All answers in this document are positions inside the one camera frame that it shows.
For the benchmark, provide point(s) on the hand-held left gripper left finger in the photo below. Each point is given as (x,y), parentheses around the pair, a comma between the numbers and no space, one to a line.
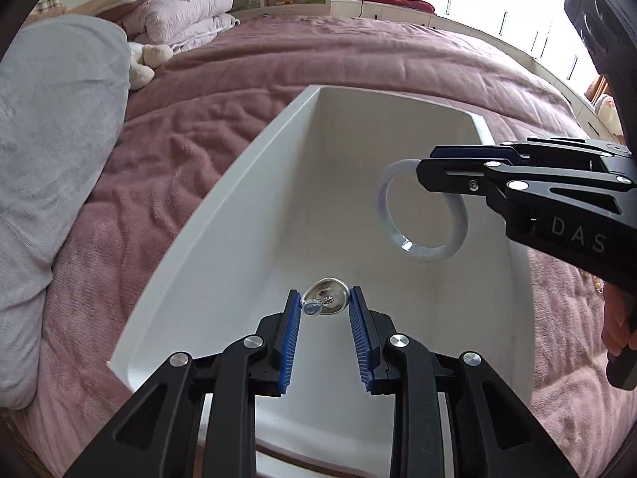
(291,343)

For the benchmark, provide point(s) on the white rectangular tray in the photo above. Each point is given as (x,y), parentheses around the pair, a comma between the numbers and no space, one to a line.
(308,199)

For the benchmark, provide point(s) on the window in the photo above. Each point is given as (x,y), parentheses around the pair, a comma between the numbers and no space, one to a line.
(497,5)

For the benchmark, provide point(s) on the person's right hand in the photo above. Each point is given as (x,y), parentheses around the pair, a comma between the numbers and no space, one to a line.
(617,318)

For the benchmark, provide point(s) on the grey pillow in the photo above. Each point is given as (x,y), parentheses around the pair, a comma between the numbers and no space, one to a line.
(54,159)

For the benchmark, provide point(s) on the folded pink quilt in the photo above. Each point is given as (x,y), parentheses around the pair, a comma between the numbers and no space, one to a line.
(184,17)

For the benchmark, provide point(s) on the plaid cloth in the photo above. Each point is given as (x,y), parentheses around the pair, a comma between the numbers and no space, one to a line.
(50,7)

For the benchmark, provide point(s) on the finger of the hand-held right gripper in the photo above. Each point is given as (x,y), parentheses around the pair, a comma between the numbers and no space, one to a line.
(448,177)
(465,152)

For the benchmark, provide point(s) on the pink bed blanket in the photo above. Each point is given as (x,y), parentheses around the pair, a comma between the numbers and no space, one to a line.
(209,109)

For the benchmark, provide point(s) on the white plush toy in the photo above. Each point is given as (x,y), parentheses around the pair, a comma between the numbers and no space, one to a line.
(144,62)

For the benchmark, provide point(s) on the pale jade bangle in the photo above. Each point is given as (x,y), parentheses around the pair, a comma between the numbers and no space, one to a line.
(398,229)

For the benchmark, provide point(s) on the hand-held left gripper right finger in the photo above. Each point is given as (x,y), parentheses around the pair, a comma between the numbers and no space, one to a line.
(359,343)

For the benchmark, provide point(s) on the red cloth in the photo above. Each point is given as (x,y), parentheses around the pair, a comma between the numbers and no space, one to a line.
(393,0)

